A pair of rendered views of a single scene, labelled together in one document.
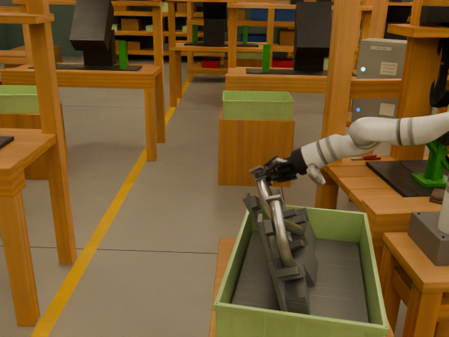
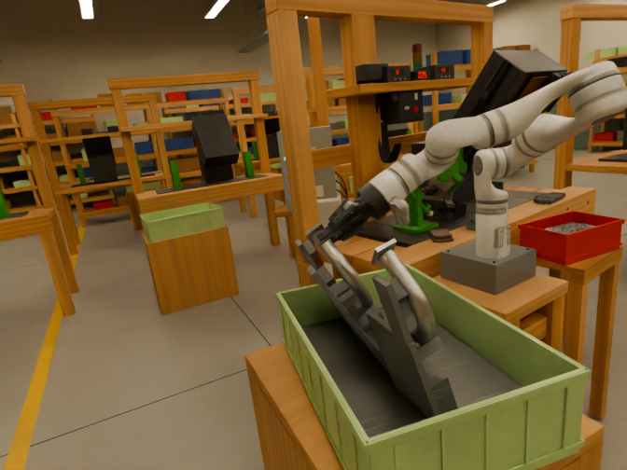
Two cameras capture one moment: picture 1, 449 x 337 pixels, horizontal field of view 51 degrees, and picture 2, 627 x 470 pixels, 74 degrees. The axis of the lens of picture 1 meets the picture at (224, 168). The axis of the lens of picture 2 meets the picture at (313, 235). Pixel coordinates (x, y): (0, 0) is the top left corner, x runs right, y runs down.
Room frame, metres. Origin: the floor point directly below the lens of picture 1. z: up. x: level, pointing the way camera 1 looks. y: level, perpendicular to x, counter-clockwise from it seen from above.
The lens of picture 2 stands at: (0.54, 0.27, 1.41)
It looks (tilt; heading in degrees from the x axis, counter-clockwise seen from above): 15 degrees down; 334
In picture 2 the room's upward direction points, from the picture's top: 6 degrees counter-clockwise
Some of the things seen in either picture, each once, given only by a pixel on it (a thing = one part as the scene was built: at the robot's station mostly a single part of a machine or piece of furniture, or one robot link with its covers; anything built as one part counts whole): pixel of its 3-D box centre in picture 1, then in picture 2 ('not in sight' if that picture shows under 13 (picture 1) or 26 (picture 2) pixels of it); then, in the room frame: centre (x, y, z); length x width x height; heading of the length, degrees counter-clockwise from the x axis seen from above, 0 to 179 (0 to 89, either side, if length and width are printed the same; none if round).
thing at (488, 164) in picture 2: not in sight; (491, 177); (1.40, -0.77, 1.19); 0.09 x 0.09 x 0.17; 68
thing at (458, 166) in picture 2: not in sight; (454, 158); (1.97, -1.21, 1.17); 0.13 x 0.12 x 0.20; 98
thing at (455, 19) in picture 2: not in sight; (399, 9); (2.34, -1.23, 1.89); 1.50 x 0.09 x 0.09; 98
